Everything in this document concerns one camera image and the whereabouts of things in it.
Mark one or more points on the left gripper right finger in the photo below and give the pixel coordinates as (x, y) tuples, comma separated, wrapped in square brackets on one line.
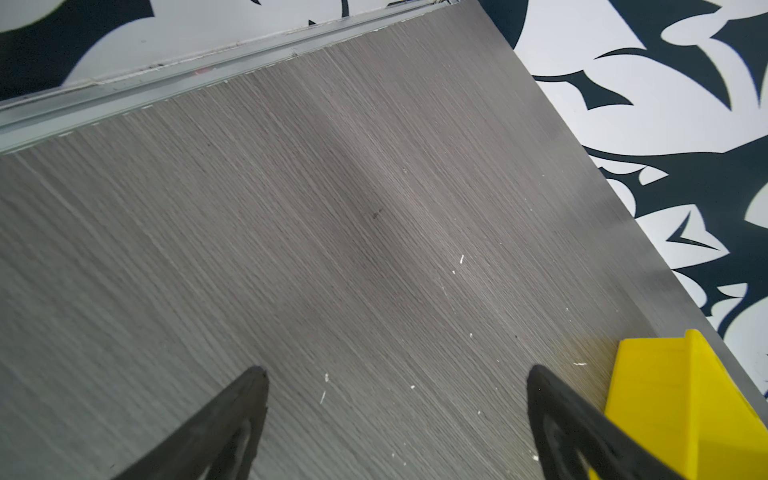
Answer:
[(573, 438)]

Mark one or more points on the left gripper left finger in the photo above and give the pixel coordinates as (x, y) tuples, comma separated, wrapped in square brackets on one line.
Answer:
[(220, 441)]

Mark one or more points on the yellow plastic bin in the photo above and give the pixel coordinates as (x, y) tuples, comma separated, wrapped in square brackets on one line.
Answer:
[(674, 397)]

